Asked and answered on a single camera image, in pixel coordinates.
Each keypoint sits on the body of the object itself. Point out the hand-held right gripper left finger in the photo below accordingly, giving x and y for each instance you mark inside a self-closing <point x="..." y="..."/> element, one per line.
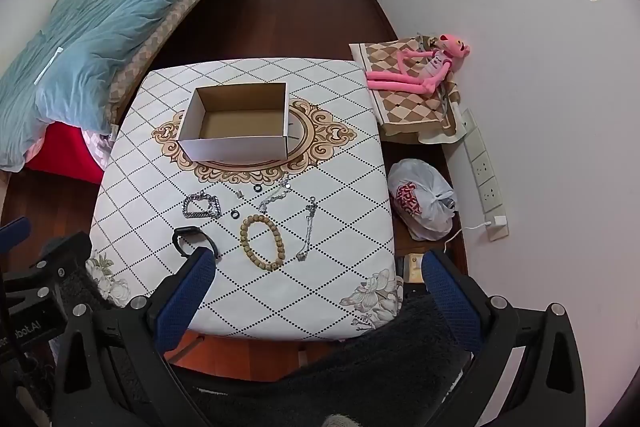
<point x="185" y="292"/>

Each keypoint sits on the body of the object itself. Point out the black watch band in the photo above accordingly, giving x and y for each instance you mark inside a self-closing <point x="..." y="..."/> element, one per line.
<point x="192" y="230"/>

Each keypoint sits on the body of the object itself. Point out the white charger plug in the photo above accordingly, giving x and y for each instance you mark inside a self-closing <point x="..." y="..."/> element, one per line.
<point x="499" y="221"/>

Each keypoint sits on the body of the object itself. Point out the white cardboard box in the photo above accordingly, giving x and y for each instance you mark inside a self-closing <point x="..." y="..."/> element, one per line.
<point x="230" y="149"/>

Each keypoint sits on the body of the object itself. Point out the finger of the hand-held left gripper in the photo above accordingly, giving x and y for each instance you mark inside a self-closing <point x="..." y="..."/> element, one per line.
<point x="14" y="233"/>
<point x="62" y="257"/>

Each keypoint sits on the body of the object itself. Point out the yellow wooden box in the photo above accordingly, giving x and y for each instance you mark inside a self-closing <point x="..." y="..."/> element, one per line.
<point x="415" y="269"/>

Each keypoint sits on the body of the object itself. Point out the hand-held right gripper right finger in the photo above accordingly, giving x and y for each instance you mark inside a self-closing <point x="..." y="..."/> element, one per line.
<point x="450" y="302"/>

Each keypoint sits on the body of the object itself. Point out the white power strip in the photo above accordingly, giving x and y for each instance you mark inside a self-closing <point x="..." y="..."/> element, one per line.
<point x="480" y="167"/>

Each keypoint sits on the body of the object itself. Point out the red cloth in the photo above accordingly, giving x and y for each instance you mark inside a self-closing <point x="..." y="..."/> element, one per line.
<point x="65" y="154"/>

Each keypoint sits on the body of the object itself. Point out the pink plush toy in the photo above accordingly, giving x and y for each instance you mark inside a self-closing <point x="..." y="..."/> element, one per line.
<point x="400" y="83"/>

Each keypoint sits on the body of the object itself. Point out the white plastic bag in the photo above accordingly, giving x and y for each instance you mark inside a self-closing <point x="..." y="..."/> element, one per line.
<point x="425" y="187"/>

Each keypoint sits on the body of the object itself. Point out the bed with checkered mattress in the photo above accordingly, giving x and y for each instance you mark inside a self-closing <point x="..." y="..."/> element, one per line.
<point x="165" y="32"/>

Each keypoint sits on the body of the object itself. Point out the light blue blanket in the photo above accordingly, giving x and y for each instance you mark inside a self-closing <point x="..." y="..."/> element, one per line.
<point x="100" y="32"/>

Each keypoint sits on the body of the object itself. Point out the white diamond patterned tablecloth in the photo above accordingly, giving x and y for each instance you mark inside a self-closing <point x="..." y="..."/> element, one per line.
<point x="150" y="167"/>

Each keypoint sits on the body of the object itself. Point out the dark fuzzy cloth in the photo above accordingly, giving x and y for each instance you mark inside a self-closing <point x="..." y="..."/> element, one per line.
<point x="350" y="367"/>

